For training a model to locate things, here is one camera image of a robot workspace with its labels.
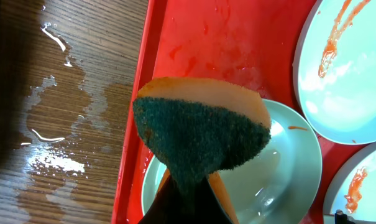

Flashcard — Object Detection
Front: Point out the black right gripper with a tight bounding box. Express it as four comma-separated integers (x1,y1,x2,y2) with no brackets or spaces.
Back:
334,210,376,224

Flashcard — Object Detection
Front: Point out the orange green sponge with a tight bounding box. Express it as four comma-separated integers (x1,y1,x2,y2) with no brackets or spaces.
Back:
132,76,272,224

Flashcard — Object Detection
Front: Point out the red plastic tray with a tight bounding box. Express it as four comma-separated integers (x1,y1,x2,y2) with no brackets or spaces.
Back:
111,0,366,223

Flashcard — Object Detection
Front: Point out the white plate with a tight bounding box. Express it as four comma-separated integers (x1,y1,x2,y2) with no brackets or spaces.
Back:
323,142,376,223
293,0,376,145
140,98,323,224

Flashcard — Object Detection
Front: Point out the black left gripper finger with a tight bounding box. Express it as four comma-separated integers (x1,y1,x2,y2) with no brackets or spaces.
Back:
139,174,234,224

